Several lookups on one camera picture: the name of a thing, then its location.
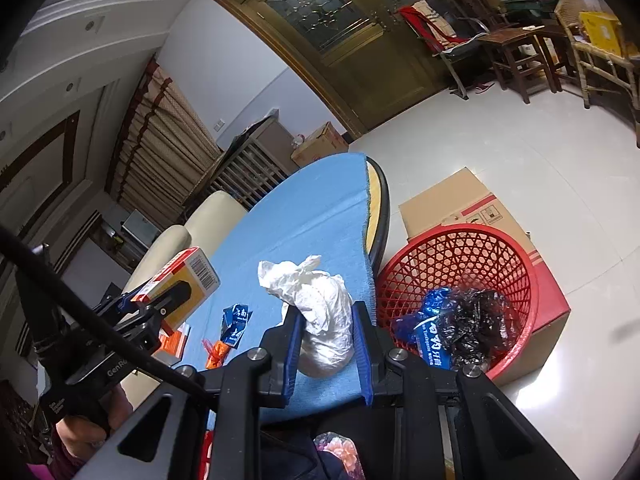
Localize cream leather sofa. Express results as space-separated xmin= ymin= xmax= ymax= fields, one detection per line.
xmin=122 ymin=191 xmax=248 ymax=311

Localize white blue toothpaste box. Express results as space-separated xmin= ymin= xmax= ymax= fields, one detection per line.
xmin=392 ymin=310 xmax=458 ymax=368

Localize dark wooden stool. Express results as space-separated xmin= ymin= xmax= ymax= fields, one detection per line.
xmin=477 ymin=25 xmax=561 ymax=105

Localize round black rimmed table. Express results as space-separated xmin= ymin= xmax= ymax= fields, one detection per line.
xmin=361 ymin=156 xmax=391 ymax=266

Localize light wooden armchair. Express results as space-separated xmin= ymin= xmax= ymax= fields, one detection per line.
xmin=554 ymin=0 xmax=640 ymax=111

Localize dark wooden chair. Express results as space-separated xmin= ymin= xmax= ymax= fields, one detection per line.
xmin=445 ymin=0 xmax=506 ymax=36

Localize blue plastic bag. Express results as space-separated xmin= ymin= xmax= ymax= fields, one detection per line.
xmin=420 ymin=287 xmax=453 ymax=318

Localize wooden double door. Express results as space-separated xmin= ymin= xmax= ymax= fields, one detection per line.
xmin=202 ymin=0 xmax=473 ymax=136

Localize red plastic mesh basket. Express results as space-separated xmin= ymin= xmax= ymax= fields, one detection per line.
xmin=375 ymin=223 xmax=540 ymax=382

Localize small cardboard box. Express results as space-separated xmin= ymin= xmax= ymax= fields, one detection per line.
xmin=291 ymin=121 xmax=350 ymax=168

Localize wooden crib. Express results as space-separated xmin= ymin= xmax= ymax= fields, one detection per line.
xmin=200 ymin=119 xmax=301 ymax=216

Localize white standing appliance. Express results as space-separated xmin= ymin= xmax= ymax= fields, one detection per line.
xmin=121 ymin=210 xmax=162 ymax=251

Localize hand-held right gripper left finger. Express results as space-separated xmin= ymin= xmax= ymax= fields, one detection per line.
xmin=75 ymin=302 xmax=307 ymax=480

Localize beige striped curtains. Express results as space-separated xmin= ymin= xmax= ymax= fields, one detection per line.
xmin=104 ymin=57 xmax=223 ymax=231

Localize person's left hand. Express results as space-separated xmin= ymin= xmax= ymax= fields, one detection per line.
xmin=54 ymin=387 xmax=135 ymax=466

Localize floral patterned clothing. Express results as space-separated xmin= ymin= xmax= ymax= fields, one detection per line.
xmin=314 ymin=435 xmax=366 ymax=480

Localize black cable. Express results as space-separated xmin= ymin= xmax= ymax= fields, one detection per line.
xmin=0 ymin=222 xmax=208 ymax=398

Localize yellow paper bag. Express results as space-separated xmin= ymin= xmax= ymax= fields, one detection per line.
xmin=580 ymin=10 xmax=623 ymax=58

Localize large flat cardboard box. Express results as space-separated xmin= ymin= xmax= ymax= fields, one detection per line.
xmin=398 ymin=166 xmax=571 ymax=387

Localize red yellow medicine box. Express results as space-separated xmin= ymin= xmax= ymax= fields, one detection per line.
xmin=132 ymin=246 xmax=221 ymax=322

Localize small blue packet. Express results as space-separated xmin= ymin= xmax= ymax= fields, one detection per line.
xmin=221 ymin=303 xmax=252 ymax=348

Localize orange crumpled wrapper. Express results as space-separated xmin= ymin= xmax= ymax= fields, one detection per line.
xmin=202 ymin=338 xmax=232 ymax=371

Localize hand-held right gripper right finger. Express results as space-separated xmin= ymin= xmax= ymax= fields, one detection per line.
xmin=350 ymin=301 xmax=581 ymax=480

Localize black plastic bag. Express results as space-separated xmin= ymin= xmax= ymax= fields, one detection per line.
xmin=440 ymin=287 xmax=518 ymax=368

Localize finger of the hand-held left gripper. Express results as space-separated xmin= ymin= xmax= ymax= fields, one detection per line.
xmin=120 ymin=281 xmax=194 ymax=356
xmin=102 ymin=284 xmax=146 ymax=313

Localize orange white medicine box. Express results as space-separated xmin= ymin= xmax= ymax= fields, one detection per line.
xmin=159 ymin=324 xmax=192 ymax=358

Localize red striped cloth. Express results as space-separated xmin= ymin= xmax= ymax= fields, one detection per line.
xmin=396 ymin=2 xmax=463 ymax=53

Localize metal frame chair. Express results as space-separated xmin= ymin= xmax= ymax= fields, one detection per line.
xmin=395 ymin=2 xmax=493 ymax=100

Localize white plastic bag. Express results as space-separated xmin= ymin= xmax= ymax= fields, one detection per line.
xmin=257 ymin=255 xmax=357 ymax=376

